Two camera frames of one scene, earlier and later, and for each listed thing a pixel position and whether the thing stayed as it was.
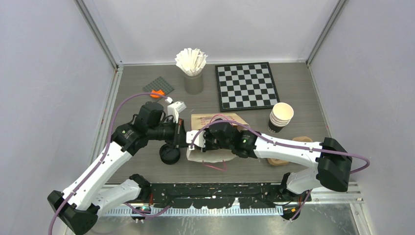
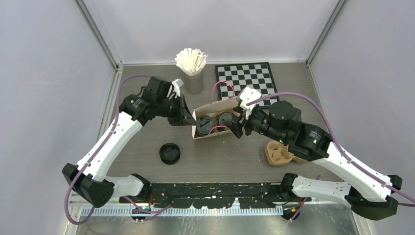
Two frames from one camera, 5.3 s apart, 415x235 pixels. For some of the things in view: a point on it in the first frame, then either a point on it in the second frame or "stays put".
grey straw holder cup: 194,85 stays put
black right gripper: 207,146 → 236,127
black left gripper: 179,132 → 184,116
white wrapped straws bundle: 192,60 stays put
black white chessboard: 245,85 stays put
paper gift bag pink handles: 216,158 → 215,118
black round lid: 169,154 stays put
